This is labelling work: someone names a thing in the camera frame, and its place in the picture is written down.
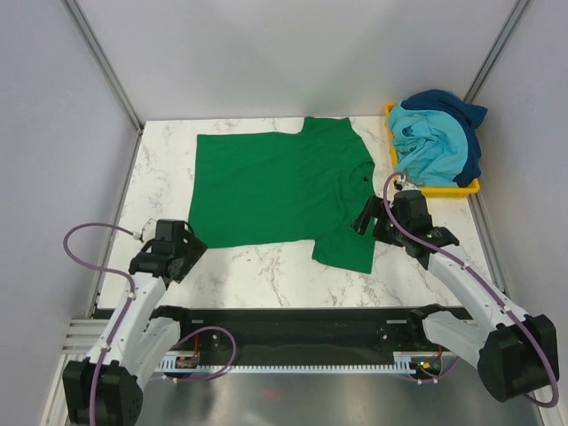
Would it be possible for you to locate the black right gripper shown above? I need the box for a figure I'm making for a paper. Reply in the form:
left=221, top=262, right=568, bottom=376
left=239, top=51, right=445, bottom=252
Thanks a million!
left=351, top=194, right=409, bottom=248

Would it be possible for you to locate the green t shirt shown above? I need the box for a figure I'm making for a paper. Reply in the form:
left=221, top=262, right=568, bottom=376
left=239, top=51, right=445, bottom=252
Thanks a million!
left=188, top=117, right=375, bottom=273

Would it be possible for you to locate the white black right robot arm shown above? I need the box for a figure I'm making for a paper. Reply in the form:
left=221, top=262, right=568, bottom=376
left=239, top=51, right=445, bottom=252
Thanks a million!
left=352, top=190, right=559, bottom=406

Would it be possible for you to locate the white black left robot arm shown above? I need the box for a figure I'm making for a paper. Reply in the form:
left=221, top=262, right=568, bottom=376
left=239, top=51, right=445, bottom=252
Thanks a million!
left=62, top=236, right=207, bottom=425

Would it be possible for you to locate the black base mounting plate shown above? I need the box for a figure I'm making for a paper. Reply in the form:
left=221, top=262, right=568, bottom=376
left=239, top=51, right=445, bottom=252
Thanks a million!
left=153, top=306, right=438, bottom=365

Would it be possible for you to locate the light blue t shirt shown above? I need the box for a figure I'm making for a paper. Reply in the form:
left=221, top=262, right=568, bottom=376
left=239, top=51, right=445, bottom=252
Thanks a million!
left=387, top=103, right=469, bottom=187

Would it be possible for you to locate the yellow plastic tray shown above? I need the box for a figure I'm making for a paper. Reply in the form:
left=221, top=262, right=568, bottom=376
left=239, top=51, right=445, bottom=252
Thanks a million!
left=383, top=102, right=480, bottom=198

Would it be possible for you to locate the dark blue t shirt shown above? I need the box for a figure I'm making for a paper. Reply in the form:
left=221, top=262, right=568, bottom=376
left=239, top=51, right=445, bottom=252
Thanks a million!
left=401, top=89, right=487, bottom=187

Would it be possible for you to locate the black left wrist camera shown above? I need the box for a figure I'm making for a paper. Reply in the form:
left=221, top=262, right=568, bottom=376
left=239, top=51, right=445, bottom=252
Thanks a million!
left=154, top=219, right=194, bottom=244

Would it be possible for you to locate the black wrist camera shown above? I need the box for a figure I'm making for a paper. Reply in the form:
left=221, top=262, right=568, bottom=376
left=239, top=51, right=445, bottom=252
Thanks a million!
left=393, top=190, right=430, bottom=225
left=154, top=219, right=194, bottom=244

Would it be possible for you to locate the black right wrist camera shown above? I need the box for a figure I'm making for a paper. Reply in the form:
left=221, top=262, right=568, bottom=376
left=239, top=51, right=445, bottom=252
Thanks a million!
left=393, top=190, right=430, bottom=225

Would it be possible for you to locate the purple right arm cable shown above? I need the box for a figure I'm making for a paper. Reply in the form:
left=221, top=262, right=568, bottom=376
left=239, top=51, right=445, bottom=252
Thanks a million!
left=383, top=171, right=559, bottom=408

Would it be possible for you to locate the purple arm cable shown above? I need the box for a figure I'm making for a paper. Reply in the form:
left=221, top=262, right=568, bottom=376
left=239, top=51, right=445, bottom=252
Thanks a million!
left=64, top=223, right=236, bottom=426
left=383, top=171, right=559, bottom=408

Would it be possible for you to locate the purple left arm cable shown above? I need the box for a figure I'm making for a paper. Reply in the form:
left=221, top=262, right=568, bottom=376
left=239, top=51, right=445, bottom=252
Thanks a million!
left=64, top=223, right=236, bottom=426

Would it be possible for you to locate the grey slotted cable duct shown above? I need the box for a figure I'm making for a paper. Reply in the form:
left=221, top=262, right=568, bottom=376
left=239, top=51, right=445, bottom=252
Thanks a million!
left=154, top=351, right=444, bottom=377

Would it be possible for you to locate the aluminium extrusion rail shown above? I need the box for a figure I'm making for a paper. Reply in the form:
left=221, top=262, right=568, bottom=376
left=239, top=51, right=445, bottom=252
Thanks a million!
left=61, top=319, right=413, bottom=354

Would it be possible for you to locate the right aluminium corner post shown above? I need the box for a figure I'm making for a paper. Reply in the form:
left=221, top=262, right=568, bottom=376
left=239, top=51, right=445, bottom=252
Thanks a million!
left=462, top=0, right=533, bottom=103

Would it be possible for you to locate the aluminium corner post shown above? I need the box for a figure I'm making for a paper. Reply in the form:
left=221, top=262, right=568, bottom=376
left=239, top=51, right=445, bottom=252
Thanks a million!
left=61, top=0, right=146, bottom=132
left=462, top=0, right=533, bottom=103

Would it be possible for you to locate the left aluminium corner post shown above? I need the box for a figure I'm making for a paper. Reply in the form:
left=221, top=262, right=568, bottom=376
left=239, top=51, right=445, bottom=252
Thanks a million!
left=61, top=0, right=146, bottom=132

